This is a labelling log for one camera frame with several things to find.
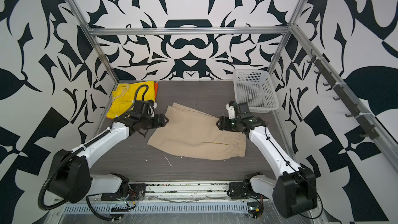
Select aluminium cage frame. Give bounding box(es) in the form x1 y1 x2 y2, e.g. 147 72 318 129
65 0 398 170

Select white laundry basket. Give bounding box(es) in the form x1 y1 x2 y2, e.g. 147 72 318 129
233 69 280 113

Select white slotted cable duct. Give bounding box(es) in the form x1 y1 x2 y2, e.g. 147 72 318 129
62 202 249 215

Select beige shorts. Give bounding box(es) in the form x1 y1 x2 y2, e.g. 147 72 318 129
147 103 246 160

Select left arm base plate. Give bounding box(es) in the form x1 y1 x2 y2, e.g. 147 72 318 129
101 183 147 201

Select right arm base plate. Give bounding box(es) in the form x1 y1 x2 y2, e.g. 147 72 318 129
227 182 261 200

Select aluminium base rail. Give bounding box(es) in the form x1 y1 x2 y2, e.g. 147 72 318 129
52 178 319 206

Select yellow shorts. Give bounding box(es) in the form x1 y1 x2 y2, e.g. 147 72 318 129
106 81 156 119

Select orange shorts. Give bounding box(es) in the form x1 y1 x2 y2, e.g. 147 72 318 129
154 83 159 98

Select black corrugated cable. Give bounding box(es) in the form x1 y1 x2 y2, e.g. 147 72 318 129
85 192 137 222

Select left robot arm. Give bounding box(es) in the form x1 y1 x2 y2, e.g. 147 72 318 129
37 100 169 211

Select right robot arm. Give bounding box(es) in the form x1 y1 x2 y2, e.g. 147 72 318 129
216 116 319 218

